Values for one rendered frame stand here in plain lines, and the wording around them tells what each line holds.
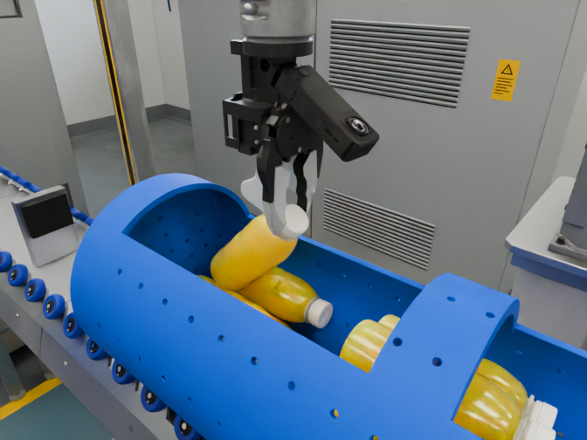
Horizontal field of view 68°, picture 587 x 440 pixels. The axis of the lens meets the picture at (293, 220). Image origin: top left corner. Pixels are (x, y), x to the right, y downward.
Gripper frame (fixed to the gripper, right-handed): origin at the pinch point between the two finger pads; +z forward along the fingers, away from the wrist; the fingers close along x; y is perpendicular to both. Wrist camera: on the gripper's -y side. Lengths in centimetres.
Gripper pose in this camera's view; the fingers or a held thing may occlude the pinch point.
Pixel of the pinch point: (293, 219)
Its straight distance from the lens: 52.4
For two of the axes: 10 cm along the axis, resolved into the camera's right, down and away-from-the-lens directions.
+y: -7.8, -3.1, 5.5
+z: 0.0, 8.8, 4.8
